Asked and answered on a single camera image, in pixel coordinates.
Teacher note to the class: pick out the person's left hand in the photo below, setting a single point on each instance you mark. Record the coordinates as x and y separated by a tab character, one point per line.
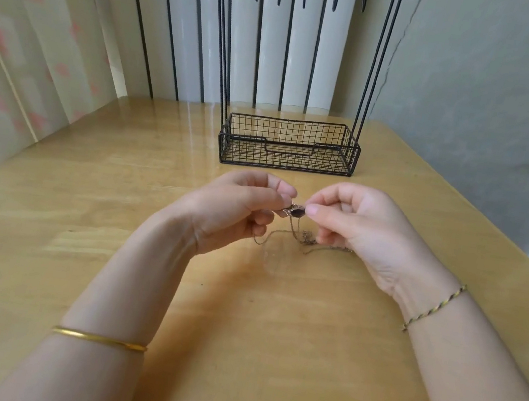
228	210

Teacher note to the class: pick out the gold bangle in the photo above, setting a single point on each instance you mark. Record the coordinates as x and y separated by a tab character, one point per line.
98	339

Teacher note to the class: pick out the white black-striped curtain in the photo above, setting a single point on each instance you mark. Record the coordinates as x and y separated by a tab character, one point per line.
202	28

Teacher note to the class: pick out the person's left forearm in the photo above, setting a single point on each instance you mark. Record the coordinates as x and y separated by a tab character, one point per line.
94	326

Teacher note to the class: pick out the person's right hand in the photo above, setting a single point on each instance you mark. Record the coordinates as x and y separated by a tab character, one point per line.
375	230

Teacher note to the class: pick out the pink floral curtain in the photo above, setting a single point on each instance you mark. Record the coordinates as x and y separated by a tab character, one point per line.
27	55

